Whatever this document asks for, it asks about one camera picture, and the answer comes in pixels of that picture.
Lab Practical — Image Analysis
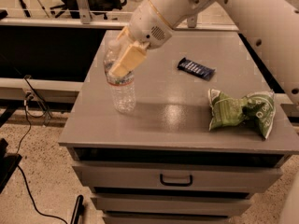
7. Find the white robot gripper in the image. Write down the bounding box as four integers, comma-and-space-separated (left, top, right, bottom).
109, 0, 173, 77

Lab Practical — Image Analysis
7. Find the clear plastic water bottle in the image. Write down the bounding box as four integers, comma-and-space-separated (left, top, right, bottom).
103, 40, 135, 113

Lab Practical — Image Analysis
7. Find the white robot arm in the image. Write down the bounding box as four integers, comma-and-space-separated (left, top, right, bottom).
109, 0, 299, 105

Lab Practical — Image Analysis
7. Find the blue snack bar wrapper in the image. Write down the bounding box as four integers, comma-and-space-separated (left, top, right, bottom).
177, 58, 215, 80

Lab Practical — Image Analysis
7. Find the grey drawer cabinet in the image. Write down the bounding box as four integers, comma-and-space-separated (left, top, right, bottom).
60, 32, 299, 224

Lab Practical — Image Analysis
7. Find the green chip bag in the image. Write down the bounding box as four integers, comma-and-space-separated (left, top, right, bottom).
207, 89, 276, 139

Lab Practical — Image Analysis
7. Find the black object bottom floor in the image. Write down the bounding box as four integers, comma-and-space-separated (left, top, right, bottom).
70, 195, 84, 224

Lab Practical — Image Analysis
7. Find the metal railing bracket middle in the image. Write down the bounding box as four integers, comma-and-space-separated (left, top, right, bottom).
187, 15, 198, 28

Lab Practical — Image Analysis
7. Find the metal railing bracket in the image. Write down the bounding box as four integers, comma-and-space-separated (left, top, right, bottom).
187, 15, 198, 28
76, 0, 92, 24

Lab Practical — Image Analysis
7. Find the metal railing bracket left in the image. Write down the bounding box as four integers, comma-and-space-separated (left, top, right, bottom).
76, 0, 92, 24

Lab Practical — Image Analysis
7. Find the black floor cable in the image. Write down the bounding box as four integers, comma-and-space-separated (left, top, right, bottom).
14, 77, 69, 224

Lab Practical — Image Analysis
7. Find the black drawer handle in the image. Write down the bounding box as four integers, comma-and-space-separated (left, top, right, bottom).
159, 174, 193, 187

